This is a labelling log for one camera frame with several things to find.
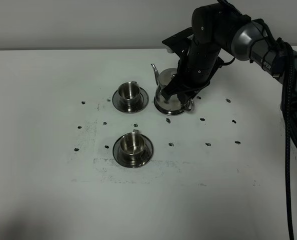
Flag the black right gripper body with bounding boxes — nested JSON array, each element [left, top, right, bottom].
[[176, 39, 221, 94]]

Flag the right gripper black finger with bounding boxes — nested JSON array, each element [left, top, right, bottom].
[[162, 76, 182, 100], [177, 90, 198, 103]]

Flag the stainless steel teapot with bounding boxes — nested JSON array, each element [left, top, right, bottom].
[[151, 63, 195, 116]]

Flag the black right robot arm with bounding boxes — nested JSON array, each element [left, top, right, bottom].
[[162, 0, 297, 103]]

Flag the far stainless steel saucer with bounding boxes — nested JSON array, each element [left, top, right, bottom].
[[112, 87, 149, 114]]

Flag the stainless steel saucer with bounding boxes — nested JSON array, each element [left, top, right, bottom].
[[112, 134, 154, 168], [112, 87, 149, 114]]

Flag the far stainless steel teacup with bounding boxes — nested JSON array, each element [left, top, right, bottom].
[[117, 81, 141, 106]]

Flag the stainless steel teacup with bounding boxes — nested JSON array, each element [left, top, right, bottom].
[[119, 130, 146, 157], [117, 81, 141, 106]]

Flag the near stainless steel saucer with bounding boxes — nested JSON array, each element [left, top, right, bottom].
[[112, 134, 154, 168]]

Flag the near stainless steel teacup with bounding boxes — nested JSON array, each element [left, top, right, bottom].
[[119, 130, 146, 157]]

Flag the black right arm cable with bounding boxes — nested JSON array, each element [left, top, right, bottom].
[[217, 0, 297, 240]]

